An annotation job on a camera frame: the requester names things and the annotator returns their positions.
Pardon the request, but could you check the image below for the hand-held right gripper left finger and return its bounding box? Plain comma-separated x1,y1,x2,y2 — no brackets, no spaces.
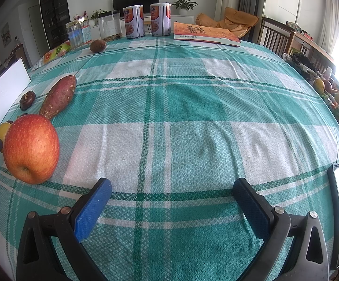
16,177,113,281

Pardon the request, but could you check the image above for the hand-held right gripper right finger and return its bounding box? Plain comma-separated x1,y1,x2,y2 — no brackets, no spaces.
232,177,329,281

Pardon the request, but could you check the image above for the yellow round fruit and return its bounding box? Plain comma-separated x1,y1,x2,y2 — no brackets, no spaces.
0,122,12,153

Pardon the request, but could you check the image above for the red apple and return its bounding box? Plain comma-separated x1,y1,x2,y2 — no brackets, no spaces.
3,114,60,185

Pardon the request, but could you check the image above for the white foam box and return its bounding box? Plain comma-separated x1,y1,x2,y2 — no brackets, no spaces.
0,58,31,142

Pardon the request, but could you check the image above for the purple sweet potato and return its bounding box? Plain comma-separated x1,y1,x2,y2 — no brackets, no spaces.
39,75,77,120

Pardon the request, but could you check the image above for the colourful snack packet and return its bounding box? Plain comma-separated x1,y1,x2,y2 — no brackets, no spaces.
30,41,71,71

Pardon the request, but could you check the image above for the clear plastic box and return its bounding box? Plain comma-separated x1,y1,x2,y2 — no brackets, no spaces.
66,18,93,50

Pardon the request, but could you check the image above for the brown round fruit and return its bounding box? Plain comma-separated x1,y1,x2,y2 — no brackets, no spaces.
89,39,107,54

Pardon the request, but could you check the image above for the black display cabinet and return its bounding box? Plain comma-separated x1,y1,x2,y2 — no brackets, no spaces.
38,0,70,43

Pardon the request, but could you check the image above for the small green potted plant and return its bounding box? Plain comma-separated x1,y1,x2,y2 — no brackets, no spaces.
90,9,106,26

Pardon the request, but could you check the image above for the clear plastic container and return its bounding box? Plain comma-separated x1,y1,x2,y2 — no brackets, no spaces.
98,9,122,42

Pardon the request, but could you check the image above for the wooden side bench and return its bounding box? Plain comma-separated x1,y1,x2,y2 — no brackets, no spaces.
289,29,337,75

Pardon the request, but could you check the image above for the wooden chair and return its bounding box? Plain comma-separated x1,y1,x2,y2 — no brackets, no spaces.
259,16,294,55

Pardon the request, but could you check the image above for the orange book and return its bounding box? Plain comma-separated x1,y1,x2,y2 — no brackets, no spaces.
173,22,242,48

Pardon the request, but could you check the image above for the orange bean bag chair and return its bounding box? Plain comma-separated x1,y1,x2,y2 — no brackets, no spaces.
195,7,259,40

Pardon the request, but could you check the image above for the white sheer curtain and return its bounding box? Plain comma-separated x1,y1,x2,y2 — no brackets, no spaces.
318,0,339,54

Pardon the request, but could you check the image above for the black television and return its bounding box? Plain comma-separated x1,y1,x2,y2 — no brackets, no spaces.
112,0,160,15

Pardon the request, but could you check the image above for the leafy potted plant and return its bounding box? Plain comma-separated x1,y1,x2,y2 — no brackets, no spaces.
171,0,199,16

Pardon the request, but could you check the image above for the framed wall picture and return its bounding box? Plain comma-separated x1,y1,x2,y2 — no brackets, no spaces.
1,22,11,47

